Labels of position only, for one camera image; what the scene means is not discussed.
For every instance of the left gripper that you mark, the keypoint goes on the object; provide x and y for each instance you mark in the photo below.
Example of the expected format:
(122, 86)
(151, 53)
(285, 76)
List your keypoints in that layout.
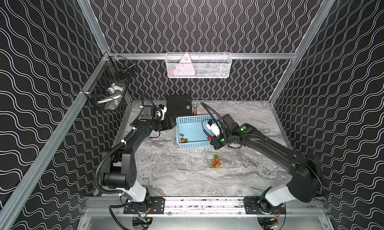
(167, 122)

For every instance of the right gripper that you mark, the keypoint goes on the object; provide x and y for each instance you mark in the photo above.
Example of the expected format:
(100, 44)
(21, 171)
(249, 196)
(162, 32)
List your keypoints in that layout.
(214, 143)

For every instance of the clear plastic clamshell container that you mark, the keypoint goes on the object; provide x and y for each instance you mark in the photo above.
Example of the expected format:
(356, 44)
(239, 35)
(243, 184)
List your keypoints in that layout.
(203, 162)

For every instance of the strawberry cluster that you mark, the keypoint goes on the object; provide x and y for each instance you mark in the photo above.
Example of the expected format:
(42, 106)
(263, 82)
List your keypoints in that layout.
(216, 162)
(183, 140)

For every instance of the light blue plastic basket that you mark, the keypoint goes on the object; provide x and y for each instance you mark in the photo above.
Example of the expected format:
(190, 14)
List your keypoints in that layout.
(193, 128)

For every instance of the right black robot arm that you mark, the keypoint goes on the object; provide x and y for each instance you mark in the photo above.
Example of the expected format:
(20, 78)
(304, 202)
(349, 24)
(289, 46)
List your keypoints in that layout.
(304, 169)

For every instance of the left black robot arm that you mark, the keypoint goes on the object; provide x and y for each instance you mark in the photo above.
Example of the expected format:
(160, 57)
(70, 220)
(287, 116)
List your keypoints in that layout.
(117, 171)

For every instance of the black box device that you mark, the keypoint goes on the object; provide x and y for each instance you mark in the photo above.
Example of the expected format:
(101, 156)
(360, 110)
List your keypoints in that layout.
(179, 106)

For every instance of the white items in mesh basket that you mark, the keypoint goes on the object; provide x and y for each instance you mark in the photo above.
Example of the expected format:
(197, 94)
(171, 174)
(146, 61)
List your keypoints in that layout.
(114, 95)

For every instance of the pink triangle card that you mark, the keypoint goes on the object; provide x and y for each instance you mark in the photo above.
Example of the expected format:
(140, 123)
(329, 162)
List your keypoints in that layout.
(185, 67)

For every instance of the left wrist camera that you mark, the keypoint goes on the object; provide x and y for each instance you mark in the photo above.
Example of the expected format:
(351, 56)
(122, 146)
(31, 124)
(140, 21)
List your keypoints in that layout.
(161, 111)

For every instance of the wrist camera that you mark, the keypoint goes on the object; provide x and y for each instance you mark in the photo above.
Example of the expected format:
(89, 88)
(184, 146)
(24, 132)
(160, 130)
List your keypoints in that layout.
(214, 128)
(161, 111)

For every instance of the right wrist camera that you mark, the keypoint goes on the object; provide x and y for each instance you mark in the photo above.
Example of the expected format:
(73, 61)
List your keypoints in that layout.
(214, 128)

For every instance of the orange handled tool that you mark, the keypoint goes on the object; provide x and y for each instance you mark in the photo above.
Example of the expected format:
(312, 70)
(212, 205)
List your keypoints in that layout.
(195, 106)

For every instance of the white wire wall basket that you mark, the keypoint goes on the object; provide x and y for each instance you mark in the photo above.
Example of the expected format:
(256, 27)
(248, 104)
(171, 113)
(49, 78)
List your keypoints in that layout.
(206, 64)

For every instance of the black wire mesh basket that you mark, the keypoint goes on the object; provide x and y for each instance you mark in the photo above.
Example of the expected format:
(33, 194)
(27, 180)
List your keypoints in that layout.
(117, 69)

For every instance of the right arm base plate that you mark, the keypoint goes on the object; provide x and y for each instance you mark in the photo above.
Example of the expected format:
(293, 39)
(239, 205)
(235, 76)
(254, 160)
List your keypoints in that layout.
(255, 206)

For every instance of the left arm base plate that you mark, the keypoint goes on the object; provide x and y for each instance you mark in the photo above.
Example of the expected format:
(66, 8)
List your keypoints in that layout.
(145, 205)

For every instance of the aluminium front rail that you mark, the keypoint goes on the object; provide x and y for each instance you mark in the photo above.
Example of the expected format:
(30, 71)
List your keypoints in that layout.
(228, 207)

